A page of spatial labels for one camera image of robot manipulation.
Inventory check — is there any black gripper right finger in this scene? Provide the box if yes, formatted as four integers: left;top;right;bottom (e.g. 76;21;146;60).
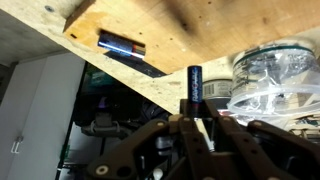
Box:
202;99;320;180

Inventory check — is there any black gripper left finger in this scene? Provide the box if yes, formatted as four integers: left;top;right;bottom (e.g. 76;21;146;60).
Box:
86;99;214;180

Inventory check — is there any blue Rayovac AA battery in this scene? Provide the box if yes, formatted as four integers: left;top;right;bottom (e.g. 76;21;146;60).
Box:
186;65;204;118
97;31;147;60

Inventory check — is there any square wooden board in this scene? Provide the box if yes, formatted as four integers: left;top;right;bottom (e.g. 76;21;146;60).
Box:
63;0;320;75

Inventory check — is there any short round metal tin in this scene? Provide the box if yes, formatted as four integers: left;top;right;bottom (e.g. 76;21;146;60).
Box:
202;79;233;101

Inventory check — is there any clear plastic tub green rim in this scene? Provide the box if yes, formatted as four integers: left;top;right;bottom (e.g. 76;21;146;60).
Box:
231;39;318;101

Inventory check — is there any black duffel bag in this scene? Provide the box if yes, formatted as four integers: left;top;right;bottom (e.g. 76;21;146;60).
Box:
74;96;173;139

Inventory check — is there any teal box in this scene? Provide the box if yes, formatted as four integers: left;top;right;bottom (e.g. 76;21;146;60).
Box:
82;68;116;98

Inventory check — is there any black metal shelf rack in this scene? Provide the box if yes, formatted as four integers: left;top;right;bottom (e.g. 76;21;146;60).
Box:
56;61;181;180

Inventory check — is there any white cabinet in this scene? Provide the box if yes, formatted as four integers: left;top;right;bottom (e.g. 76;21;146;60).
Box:
0;51;86;180

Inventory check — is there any black frame wooden workbench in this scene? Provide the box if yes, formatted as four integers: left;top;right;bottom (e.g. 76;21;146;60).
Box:
0;0;320;115

